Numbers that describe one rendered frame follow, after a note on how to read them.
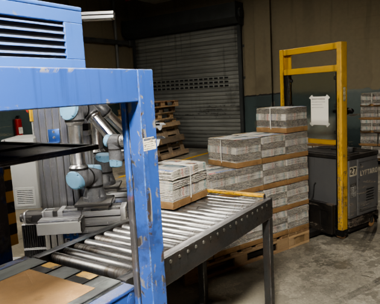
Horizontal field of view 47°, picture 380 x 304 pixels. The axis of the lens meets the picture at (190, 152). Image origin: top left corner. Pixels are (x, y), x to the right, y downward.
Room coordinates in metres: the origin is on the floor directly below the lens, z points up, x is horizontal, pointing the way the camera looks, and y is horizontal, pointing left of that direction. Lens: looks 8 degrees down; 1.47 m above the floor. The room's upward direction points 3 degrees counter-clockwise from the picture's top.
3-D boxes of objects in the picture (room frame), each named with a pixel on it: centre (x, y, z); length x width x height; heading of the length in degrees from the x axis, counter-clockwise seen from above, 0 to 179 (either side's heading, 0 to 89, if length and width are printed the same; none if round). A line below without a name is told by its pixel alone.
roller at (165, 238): (2.07, 0.22, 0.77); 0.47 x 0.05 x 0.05; 56
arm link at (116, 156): (2.55, 0.43, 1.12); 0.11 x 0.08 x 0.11; 157
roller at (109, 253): (1.85, 0.37, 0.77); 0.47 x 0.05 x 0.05; 56
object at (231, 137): (3.74, -0.39, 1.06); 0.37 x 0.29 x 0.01; 35
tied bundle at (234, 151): (3.74, -0.38, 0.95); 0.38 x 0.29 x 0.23; 35
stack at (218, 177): (3.66, -0.27, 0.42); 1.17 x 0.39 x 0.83; 125
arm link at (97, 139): (3.38, 0.71, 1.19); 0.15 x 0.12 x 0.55; 28
